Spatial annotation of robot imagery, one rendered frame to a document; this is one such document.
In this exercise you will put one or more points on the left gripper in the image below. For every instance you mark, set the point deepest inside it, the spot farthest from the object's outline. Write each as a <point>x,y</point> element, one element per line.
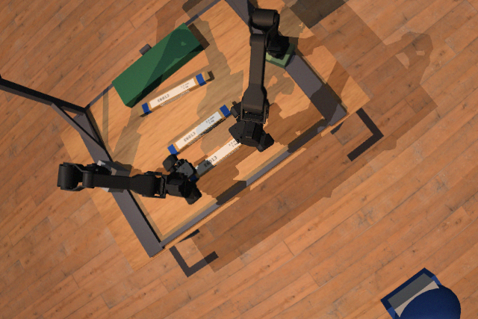
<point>266,140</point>

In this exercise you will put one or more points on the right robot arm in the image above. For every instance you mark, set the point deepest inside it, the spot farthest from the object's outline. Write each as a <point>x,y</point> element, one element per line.
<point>146,185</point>

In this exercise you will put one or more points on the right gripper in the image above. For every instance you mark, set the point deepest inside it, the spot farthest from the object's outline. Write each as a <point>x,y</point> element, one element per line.
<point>169,163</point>

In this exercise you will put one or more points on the black metal overhead frame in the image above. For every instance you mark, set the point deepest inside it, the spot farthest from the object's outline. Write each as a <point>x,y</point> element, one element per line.
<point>60,106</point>

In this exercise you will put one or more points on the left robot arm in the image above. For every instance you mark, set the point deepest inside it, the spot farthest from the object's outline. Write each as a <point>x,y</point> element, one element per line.
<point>254,100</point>

